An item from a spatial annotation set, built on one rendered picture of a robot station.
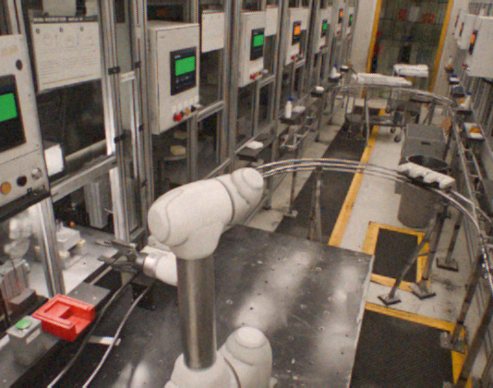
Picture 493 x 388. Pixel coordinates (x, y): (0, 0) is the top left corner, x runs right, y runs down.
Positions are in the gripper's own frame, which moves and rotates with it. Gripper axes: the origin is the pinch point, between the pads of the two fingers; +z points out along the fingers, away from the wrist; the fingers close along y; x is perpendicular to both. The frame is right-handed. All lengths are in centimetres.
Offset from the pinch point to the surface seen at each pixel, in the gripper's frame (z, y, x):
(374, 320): -110, -99, -127
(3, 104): 1, 66, 33
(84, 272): 6.8, -9.2, 5.2
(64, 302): -3.4, -4.1, 27.5
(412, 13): -81, 70, -1010
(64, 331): -11.6, -5.8, 37.3
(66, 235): 18.4, 2.5, -0.3
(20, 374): -9, -9, 54
